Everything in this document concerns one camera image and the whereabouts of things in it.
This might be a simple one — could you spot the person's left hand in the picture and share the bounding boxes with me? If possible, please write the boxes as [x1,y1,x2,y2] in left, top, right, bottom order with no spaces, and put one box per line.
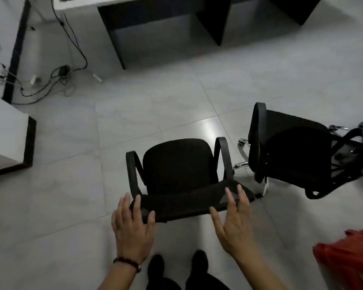
[111,193,155,265]

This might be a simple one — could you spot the person's right hand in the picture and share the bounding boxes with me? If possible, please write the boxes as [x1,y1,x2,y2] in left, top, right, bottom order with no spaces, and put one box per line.
[210,184,261,261]

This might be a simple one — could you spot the person's right forearm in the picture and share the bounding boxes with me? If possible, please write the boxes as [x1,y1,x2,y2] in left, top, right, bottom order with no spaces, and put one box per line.
[235,250,289,290]

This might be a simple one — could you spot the person's left forearm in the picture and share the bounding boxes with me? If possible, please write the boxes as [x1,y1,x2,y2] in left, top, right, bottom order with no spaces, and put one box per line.
[97,263,140,290]

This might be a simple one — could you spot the person's black left shoe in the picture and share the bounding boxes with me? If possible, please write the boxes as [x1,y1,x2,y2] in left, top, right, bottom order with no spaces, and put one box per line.
[147,254,166,282]

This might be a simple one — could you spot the person's black shoe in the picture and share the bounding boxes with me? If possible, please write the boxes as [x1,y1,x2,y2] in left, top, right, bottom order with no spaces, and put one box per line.
[147,254,166,282]
[191,250,209,274]

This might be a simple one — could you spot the person's black right shoe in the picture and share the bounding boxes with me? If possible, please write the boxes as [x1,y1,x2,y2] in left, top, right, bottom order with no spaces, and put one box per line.
[191,250,209,274]

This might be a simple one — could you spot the black office chair with armrests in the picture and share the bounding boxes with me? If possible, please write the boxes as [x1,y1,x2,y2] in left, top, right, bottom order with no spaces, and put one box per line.
[125,137,256,224]

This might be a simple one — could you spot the person's black trousers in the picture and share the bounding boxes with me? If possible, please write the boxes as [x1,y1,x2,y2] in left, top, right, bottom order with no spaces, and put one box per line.
[145,272,231,290]

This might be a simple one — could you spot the toppled black mesh office chair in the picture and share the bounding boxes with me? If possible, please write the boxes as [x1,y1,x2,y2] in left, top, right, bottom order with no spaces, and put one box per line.
[232,101,363,200]

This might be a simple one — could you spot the red plastic stool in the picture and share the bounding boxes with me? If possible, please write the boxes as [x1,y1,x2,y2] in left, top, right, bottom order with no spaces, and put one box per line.
[313,229,363,290]

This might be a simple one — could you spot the white cabinet with black base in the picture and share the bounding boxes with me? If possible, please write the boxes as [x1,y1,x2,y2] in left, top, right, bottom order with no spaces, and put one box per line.
[0,93,37,179]

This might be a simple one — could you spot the black vertical panel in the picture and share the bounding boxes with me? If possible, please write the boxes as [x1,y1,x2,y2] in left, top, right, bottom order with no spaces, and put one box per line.
[2,0,31,104]

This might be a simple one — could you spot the white desk with black legs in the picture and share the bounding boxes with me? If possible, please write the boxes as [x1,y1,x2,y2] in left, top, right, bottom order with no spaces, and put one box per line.
[53,0,324,70]

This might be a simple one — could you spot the dark beaded bracelet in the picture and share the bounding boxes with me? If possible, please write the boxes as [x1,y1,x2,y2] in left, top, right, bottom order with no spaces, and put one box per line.
[113,257,142,273]

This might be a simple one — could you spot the black cable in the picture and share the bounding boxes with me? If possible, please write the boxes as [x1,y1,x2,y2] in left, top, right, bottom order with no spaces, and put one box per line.
[11,0,88,105]

